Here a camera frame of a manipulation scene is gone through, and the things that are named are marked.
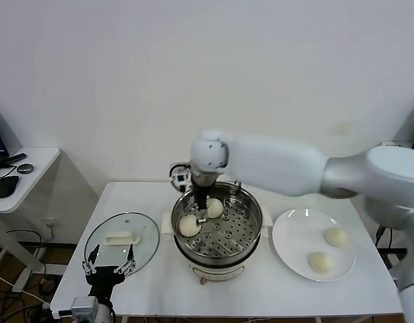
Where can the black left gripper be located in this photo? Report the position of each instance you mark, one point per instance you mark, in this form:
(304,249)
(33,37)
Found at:
(104,279)

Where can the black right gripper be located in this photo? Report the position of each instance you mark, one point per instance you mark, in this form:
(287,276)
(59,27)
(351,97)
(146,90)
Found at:
(201,198)

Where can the white steamed baozi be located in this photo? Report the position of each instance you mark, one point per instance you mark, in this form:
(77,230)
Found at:
(188,226)
(319,261)
(215,208)
(335,237)

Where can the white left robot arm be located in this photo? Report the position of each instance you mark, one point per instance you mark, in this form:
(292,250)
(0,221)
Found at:
(104,314)

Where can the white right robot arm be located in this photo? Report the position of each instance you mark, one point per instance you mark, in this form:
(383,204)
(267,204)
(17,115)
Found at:
(277,165)

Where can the perforated steel steamer basket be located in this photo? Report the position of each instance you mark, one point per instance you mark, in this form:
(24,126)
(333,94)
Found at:
(233,242)

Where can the cream electric cooker base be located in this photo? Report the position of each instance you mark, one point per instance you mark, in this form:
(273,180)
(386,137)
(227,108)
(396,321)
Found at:
(220,270)

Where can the white round plate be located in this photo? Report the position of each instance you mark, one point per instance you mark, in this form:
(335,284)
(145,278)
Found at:
(294,266)

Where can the white side table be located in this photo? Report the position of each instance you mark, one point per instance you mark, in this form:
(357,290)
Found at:
(407,145)
(35,188)

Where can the round grey puck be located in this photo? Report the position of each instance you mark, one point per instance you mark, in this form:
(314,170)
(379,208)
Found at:
(26,168)

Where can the black computer mouse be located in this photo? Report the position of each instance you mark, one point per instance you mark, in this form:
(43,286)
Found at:
(6,186)

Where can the black stick remote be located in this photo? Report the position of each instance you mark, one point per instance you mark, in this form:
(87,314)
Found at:
(16,158)

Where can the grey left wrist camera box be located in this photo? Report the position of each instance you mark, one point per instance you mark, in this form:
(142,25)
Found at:
(85,307)

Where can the white wall outlet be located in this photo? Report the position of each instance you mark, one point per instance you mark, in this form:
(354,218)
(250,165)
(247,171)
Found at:
(50,222)

